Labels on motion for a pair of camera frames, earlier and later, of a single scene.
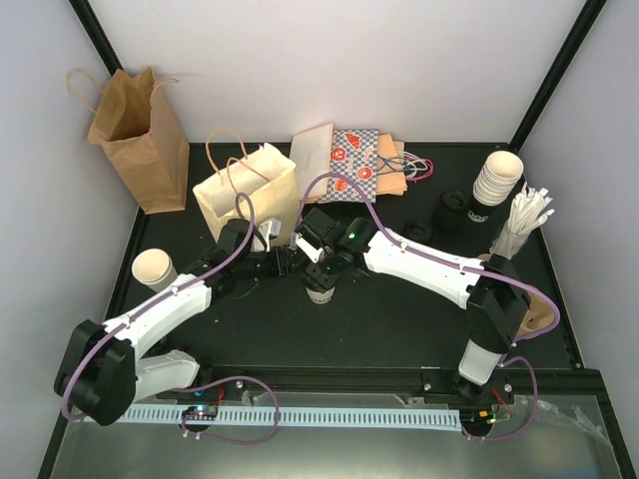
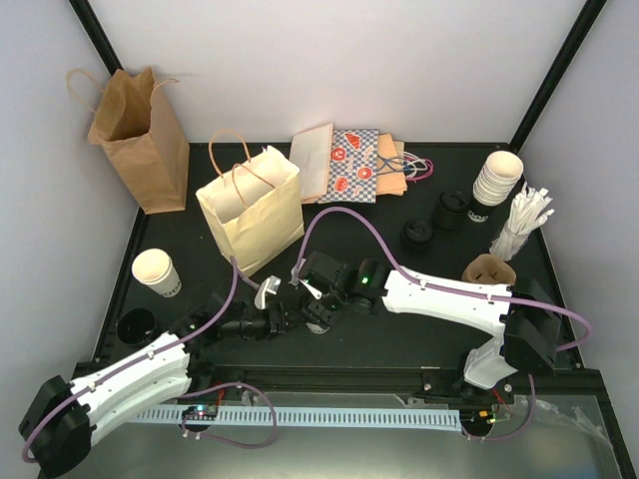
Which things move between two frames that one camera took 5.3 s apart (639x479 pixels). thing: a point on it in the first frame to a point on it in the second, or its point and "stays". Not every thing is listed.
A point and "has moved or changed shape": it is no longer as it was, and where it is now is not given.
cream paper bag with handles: x=265 y=182 has moved or changed shape
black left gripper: x=282 y=264 to x=277 y=319
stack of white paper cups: x=494 y=188 stays
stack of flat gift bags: x=390 y=173 stays
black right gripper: x=320 y=281 to x=317 y=313
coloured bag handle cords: x=413 y=167 stays
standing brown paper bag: x=139 y=133 stays
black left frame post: x=87 y=19 stays
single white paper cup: x=320 y=297 has moved or changed shape
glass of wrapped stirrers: x=528 y=211 stays
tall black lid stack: x=451 y=207 stays
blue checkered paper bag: x=353 y=154 stays
